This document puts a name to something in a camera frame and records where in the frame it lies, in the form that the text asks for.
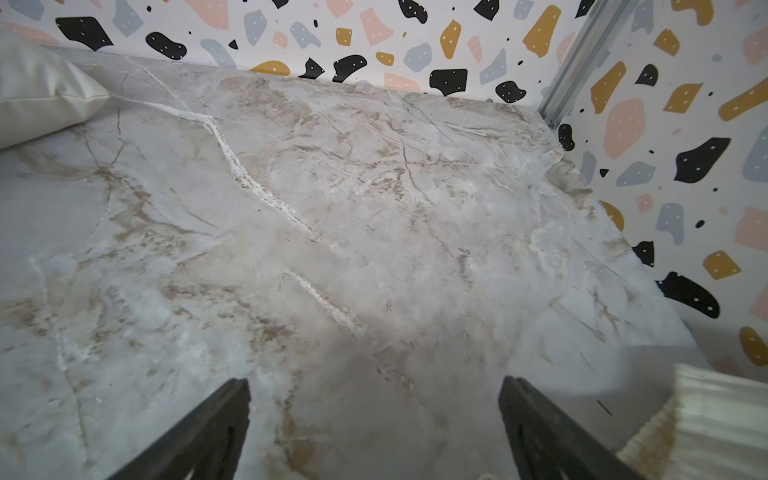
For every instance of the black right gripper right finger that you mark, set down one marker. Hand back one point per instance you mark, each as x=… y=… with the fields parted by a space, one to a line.
x=547 y=444

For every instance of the cream cloth bag far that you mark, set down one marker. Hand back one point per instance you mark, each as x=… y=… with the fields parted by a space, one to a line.
x=41 y=92

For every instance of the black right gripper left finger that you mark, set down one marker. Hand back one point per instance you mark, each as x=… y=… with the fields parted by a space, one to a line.
x=206 y=444

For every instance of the aluminium corner post right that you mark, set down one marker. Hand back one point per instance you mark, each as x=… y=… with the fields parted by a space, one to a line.
x=603 y=23

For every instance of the cream cloth bag at right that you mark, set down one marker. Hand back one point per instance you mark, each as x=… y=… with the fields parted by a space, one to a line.
x=713 y=427

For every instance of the cream cloth bag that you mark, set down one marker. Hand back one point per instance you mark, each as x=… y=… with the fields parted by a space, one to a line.
x=41 y=92
x=713 y=427

